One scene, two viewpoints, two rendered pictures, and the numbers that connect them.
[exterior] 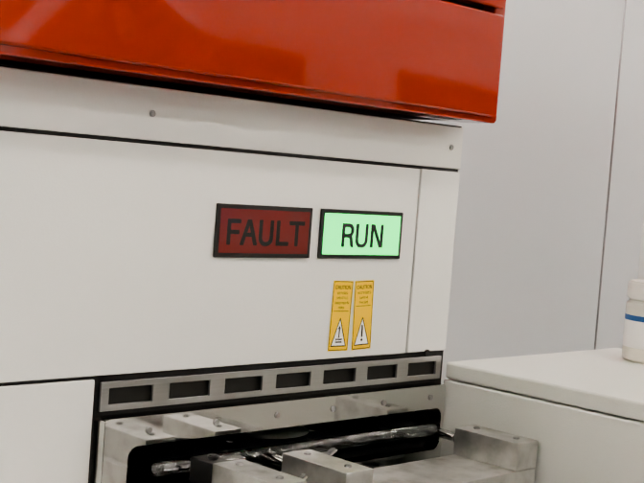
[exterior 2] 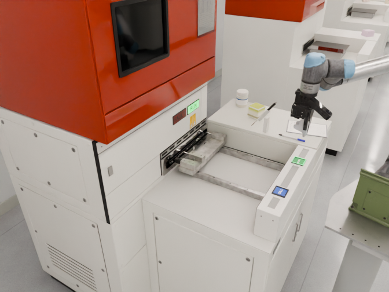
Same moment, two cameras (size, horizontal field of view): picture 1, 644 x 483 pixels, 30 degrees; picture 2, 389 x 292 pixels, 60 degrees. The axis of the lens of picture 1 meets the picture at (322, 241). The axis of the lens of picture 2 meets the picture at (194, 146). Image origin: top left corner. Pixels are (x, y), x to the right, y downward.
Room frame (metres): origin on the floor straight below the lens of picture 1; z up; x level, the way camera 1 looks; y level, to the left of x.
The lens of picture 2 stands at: (-0.37, 0.34, 1.85)
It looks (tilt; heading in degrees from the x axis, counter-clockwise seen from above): 31 degrees down; 346
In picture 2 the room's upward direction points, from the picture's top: straight up
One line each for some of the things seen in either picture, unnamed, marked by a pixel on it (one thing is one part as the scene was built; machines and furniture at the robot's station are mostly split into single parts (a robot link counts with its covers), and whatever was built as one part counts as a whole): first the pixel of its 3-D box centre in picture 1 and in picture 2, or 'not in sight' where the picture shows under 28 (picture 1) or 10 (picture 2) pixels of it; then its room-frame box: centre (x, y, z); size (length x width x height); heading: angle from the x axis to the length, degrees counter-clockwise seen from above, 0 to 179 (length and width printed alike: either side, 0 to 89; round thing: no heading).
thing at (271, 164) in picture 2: not in sight; (244, 156); (1.06, -0.29, 0.84); 0.50 x 0.02 x 0.03; 45
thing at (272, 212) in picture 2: not in sight; (287, 188); (0.69, -0.35, 0.89); 0.55 x 0.09 x 0.14; 135
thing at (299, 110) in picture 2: not in sight; (304, 104); (0.80, -0.43, 1.25); 0.09 x 0.08 x 0.12; 45
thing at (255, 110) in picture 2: not in sight; (256, 110); (1.26, -0.43, 1.00); 0.07 x 0.07 x 0.07; 30
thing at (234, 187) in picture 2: not in sight; (221, 182); (0.87, -0.10, 0.84); 0.50 x 0.02 x 0.03; 45
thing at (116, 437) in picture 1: (289, 448); (186, 147); (1.14, 0.02, 0.89); 0.44 x 0.02 x 0.10; 135
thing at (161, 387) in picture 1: (291, 379); (184, 137); (1.14, 0.02, 0.96); 0.44 x 0.01 x 0.02; 135
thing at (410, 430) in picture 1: (309, 447); (189, 146); (1.14, 0.00, 0.90); 0.38 x 0.01 x 0.01; 135
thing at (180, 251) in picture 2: not in sight; (241, 225); (0.98, -0.27, 0.41); 0.97 x 0.64 x 0.82; 135
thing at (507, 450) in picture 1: (494, 446); (219, 136); (1.21, -0.19, 0.89); 0.08 x 0.03 x 0.03; 45
